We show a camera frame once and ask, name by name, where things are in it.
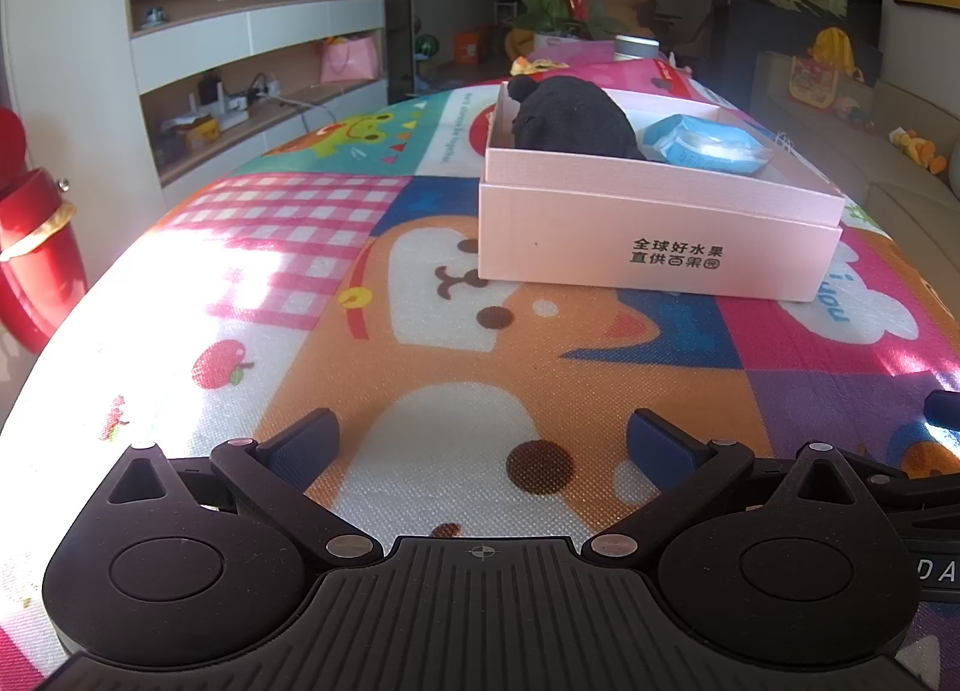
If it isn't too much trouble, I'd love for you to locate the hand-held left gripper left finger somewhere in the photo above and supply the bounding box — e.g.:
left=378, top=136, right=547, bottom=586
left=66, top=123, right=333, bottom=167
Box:
left=105, top=408, right=383, bottom=566

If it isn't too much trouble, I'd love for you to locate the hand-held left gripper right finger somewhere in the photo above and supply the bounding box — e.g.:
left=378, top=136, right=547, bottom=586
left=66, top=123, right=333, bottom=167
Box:
left=589, top=408, right=857, bottom=564

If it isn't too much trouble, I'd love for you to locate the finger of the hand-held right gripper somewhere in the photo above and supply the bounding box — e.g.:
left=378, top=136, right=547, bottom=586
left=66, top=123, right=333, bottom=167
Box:
left=859, top=389, right=960, bottom=534

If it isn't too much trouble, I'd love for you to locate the pink cardboard box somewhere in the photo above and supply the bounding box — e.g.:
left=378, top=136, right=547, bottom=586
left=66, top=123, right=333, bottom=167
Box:
left=478, top=79, right=847, bottom=303

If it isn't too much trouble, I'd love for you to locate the blue white cotton pad packet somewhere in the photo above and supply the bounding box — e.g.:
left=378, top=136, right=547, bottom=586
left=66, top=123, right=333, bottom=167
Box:
left=637, top=113, right=773, bottom=174

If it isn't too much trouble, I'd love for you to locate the black plush toy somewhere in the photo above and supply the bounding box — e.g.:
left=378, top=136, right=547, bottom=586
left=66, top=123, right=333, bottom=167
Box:
left=504, top=76, right=647, bottom=161

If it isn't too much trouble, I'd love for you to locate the colourful cartoon printed table mat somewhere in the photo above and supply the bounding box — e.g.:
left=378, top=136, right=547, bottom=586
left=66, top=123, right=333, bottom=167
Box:
left=0, top=56, right=960, bottom=691

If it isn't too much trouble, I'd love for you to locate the beige sofa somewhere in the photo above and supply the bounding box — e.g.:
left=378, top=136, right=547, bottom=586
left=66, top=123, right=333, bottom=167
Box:
left=750, top=49, right=960, bottom=249

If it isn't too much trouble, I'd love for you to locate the red trash bin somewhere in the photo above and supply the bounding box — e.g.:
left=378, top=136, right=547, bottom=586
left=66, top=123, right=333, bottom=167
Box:
left=0, top=107, right=80, bottom=354

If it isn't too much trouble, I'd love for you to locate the yellow box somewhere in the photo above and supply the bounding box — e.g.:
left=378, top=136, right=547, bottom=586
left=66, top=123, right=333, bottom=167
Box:
left=169, top=115, right=222, bottom=148

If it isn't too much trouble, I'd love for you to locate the orange plush toy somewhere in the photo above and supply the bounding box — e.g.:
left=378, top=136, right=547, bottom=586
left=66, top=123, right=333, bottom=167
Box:
left=889, top=128, right=947, bottom=174

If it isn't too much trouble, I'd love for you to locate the white router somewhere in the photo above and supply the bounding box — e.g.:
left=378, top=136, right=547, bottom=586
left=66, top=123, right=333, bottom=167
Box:
left=191, top=71, right=248, bottom=122

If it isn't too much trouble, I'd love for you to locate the pink gift bag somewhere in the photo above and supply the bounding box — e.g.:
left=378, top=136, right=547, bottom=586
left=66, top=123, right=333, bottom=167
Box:
left=320, top=34, right=380, bottom=86

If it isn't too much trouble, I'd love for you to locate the colourful printed bag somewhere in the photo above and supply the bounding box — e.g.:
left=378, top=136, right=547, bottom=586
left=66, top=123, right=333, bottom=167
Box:
left=787, top=55, right=841, bottom=108

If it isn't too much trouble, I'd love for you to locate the yellow plush toy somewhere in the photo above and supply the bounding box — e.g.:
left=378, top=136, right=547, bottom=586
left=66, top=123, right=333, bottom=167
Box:
left=808, top=26, right=863, bottom=73

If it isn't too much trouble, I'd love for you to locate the orange paper bag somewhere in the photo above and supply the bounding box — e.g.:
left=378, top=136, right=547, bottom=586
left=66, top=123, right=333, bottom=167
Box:
left=454, top=29, right=492, bottom=65

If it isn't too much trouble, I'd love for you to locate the dark glass fish tank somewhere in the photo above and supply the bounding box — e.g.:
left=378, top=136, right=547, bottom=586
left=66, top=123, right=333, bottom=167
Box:
left=720, top=0, right=886, bottom=92

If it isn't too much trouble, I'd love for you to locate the white wall cabinet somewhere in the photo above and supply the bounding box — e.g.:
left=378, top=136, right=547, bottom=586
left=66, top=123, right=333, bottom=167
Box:
left=0, top=0, right=391, bottom=189

